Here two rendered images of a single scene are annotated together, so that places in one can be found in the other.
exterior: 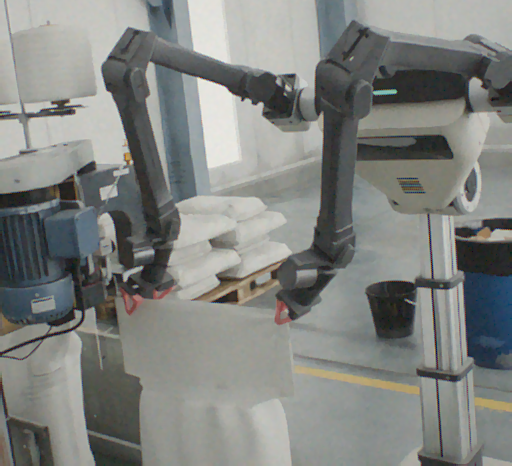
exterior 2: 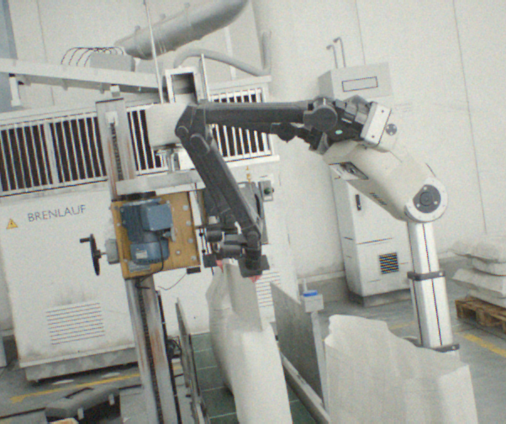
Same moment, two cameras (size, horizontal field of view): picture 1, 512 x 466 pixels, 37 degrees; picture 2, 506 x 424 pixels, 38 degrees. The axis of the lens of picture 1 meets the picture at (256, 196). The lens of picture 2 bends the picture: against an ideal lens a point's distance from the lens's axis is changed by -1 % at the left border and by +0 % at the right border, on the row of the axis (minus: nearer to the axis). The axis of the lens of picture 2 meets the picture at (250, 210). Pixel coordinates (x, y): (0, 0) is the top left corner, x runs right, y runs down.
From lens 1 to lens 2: 1.88 m
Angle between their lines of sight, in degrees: 45
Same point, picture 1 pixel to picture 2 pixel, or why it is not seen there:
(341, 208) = (235, 208)
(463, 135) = (362, 161)
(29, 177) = (130, 187)
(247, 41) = not seen: outside the picture
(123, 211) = not seen: hidden behind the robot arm
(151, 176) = (209, 188)
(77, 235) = (148, 218)
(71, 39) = (163, 112)
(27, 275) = (135, 238)
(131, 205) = not seen: hidden behind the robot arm
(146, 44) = (187, 113)
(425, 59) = (250, 117)
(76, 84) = (166, 136)
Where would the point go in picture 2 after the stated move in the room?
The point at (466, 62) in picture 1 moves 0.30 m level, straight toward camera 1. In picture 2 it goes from (291, 115) to (200, 126)
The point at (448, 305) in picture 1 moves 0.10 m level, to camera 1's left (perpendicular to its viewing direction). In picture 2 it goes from (419, 294) to (395, 294)
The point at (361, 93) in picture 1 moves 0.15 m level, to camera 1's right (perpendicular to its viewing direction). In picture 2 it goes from (193, 140) to (229, 134)
